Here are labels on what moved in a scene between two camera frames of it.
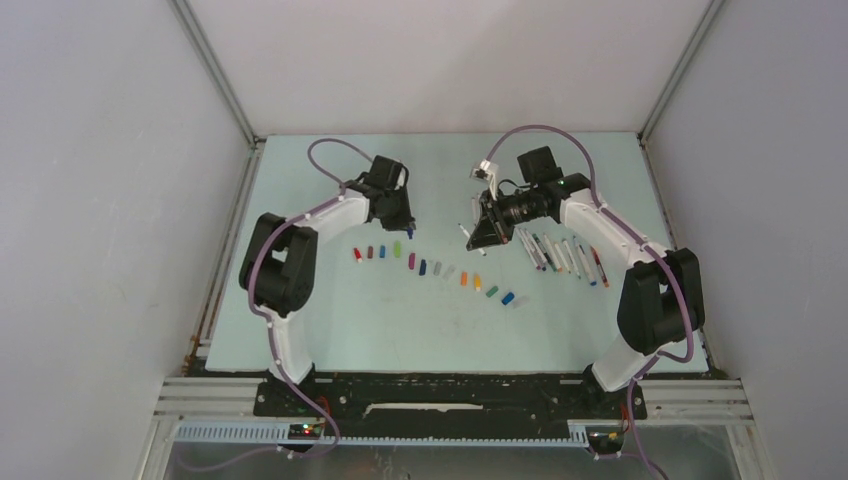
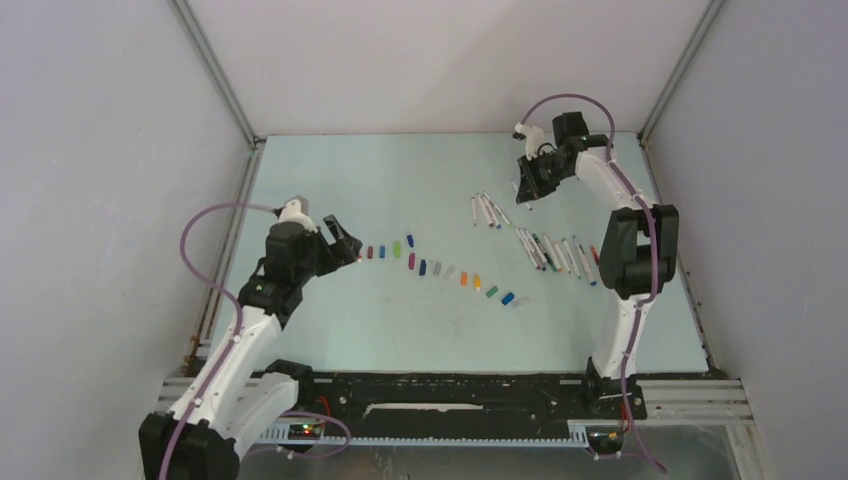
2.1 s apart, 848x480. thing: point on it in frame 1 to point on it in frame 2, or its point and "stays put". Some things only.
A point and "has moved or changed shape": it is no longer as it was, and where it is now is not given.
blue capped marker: x=590 y=274 stays put
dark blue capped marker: x=468 y=235 has moved or changed shape
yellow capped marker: x=561 y=255 stays put
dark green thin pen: x=548 y=258 stays put
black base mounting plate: x=447 y=398 stays put
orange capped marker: x=552 y=254 stays put
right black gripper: x=493 y=228 to x=530 y=187
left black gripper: x=404 y=221 to x=343 y=251
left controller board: x=304 y=431 stays put
